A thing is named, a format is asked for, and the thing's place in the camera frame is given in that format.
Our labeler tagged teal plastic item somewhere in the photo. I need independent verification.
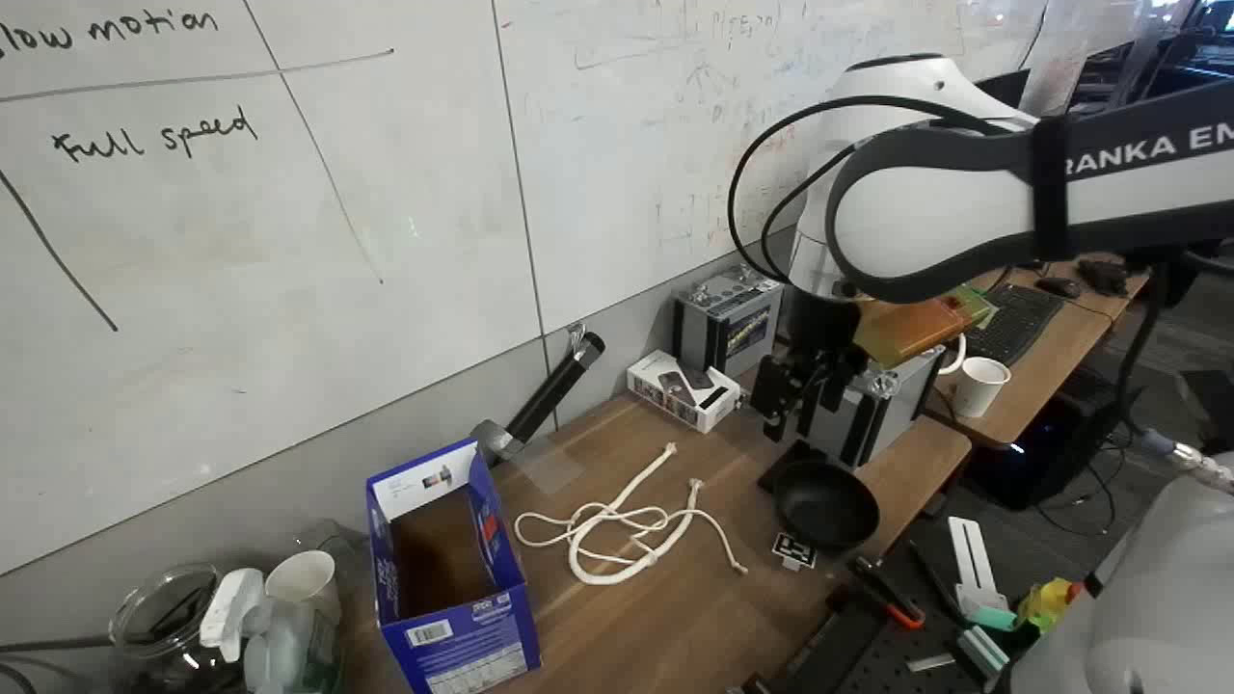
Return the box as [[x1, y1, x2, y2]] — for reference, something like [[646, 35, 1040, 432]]
[[957, 601, 1019, 679]]

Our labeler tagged black keyboard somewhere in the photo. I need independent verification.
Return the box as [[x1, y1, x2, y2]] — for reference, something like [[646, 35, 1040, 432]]
[[977, 281, 1071, 369]]

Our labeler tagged white plastic bar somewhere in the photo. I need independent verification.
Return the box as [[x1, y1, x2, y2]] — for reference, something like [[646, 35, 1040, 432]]
[[947, 515, 1015, 619]]

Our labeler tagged orange wrist camera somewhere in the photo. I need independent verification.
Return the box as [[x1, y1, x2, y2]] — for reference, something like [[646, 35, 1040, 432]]
[[853, 297, 988, 366]]

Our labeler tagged clear tape strip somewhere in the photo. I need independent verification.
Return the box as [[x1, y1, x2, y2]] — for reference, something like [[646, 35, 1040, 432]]
[[522, 435, 596, 500]]

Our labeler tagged black computer case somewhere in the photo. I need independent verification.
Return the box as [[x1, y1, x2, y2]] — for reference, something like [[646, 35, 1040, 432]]
[[962, 399, 1097, 515]]

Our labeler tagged black clamp with orange handle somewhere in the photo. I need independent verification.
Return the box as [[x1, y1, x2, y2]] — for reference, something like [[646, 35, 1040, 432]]
[[846, 551, 931, 637]]

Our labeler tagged black white fiducial tag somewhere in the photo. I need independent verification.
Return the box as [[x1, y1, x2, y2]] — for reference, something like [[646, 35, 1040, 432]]
[[769, 531, 827, 575]]

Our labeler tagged yellow green tool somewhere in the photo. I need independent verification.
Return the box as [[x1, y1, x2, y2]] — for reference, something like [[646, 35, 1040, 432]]
[[1015, 575, 1084, 639]]

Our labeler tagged white paper cup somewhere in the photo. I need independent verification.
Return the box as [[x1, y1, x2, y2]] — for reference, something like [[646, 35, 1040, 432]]
[[950, 357, 1015, 426], [264, 549, 344, 621]]

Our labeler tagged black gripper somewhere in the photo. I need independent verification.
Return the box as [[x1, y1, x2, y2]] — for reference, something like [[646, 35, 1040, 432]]
[[750, 290, 866, 448]]

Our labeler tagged whiteboard with black handwriting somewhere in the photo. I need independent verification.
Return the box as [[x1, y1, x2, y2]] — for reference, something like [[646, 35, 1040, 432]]
[[0, 0, 551, 575]]

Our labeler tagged clear glass jar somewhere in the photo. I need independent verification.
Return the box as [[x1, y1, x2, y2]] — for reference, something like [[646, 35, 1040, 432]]
[[103, 565, 225, 694]]

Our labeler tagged black perforated board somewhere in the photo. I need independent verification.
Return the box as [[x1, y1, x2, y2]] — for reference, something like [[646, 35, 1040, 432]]
[[744, 565, 1035, 694]]

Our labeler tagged black bowl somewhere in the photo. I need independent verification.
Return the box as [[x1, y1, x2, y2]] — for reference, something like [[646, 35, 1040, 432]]
[[753, 439, 884, 561]]

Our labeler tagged thin white rope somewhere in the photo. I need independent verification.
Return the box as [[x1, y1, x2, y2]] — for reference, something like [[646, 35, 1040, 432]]
[[510, 477, 753, 579]]

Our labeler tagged green plastic clip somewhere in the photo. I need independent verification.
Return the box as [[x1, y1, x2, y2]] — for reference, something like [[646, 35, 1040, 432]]
[[952, 281, 999, 327]]

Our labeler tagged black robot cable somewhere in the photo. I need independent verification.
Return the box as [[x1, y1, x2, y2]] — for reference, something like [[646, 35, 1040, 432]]
[[727, 94, 994, 290]]

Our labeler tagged black cylinder with duct tape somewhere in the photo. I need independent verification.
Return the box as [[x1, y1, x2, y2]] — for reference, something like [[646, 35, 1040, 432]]
[[467, 327, 611, 466]]

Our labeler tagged small white product box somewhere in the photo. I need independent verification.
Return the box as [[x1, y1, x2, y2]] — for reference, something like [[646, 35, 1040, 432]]
[[627, 349, 750, 435]]

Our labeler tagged blue cardboard snack box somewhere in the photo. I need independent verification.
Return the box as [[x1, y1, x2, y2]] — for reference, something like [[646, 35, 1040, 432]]
[[364, 435, 546, 694]]

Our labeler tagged thick white rope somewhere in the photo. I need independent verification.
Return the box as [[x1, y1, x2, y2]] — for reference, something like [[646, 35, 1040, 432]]
[[565, 439, 709, 592]]

